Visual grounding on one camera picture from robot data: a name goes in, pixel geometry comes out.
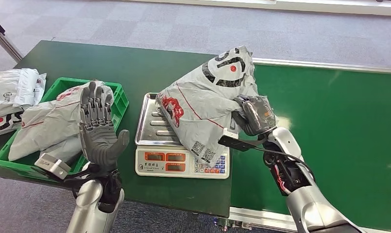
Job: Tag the green plastic crate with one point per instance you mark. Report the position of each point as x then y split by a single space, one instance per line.
118 99

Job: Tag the plain grey mailer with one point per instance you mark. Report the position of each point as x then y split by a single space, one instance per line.
66 148

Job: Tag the grey mailer bold black print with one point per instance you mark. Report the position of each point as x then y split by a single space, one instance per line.
3 123

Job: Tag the green conveyor belt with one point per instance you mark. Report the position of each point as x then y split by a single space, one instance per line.
343 122

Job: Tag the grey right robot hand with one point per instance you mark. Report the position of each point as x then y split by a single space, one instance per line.
258 115

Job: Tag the electronic weighing scale steel tray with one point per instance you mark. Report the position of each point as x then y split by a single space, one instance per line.
156 160

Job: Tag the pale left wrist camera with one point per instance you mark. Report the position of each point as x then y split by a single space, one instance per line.
52 165

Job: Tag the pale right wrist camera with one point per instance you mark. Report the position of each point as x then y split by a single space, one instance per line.
235 142

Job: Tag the metal tripod leg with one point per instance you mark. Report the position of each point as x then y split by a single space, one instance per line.
5 41

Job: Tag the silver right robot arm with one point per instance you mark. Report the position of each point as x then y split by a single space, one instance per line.
308 202

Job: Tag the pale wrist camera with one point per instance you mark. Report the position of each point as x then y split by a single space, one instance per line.
235 142
52 165

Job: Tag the grey mailer small logo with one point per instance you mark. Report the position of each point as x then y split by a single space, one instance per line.
0 93

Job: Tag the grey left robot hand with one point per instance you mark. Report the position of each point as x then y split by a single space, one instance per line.
98 141

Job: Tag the metal conveyor bracket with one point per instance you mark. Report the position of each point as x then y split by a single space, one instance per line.
230 223

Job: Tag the grey mailer red lines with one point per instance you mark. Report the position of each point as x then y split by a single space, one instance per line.
50 125

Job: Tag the white poly mailer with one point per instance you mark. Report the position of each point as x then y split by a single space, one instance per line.
28 86

